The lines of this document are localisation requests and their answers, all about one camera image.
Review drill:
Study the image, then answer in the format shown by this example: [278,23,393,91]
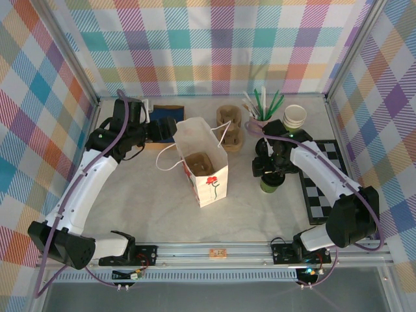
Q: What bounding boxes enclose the black plastic cup lid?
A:
[261,174,287,187]

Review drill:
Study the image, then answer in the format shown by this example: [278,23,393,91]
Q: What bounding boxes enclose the green paper coffee cup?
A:
[259,175,286,195]

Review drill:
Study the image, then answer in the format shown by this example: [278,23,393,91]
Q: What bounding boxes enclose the brown pulp cup carrier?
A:
[184,152,217,176]

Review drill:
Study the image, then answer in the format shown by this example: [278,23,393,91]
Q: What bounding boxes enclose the white flower print paper bag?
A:
[155,117,240,209]

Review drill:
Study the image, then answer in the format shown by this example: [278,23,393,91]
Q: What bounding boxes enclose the cardboard napkin box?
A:
[142,104,186,152]

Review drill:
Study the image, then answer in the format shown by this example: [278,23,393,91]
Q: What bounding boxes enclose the stack of green paper cups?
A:
[282,104,308,133]

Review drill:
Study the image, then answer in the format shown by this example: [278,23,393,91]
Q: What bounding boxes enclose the pink metal bucket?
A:
[248,115,272,131]

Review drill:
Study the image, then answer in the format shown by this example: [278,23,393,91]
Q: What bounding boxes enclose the green plastic straw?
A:
[253,88,263,117]
[266,96,285,120]
[263,90,281,120]

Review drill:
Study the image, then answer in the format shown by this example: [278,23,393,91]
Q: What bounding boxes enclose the black and white chessboard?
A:
[294,139,354,226]

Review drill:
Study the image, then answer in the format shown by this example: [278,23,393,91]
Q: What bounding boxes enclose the stack of pulp cup carriers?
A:
[216,104,245,153]

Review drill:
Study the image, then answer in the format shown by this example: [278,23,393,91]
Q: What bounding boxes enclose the small controller board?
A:
[297,266,326,280]
[112,268,146,281]

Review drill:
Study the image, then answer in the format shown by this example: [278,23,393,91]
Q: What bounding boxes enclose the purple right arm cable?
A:
[245,122,386,251]

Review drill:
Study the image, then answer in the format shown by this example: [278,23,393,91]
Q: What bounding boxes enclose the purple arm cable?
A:
[32,89,129,300]
[245,122,386,251]

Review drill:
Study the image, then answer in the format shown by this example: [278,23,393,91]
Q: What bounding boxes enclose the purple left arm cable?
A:
[32,89,129,300]

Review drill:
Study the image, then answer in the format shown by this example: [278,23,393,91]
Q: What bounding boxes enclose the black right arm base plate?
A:
[271,240,332,266]

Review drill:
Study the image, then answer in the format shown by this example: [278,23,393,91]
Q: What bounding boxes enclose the aluminium frame post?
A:
[324,0,387,101]
[38,0,100,105]

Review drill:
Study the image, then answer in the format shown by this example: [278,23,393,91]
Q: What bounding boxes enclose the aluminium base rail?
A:
[34,242,396,270]

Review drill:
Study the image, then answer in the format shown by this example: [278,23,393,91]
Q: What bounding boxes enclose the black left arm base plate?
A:
[135,245,159,266]

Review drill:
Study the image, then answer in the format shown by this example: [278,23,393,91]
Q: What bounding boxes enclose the grey slotted cable tray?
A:
[51,271,300,282]

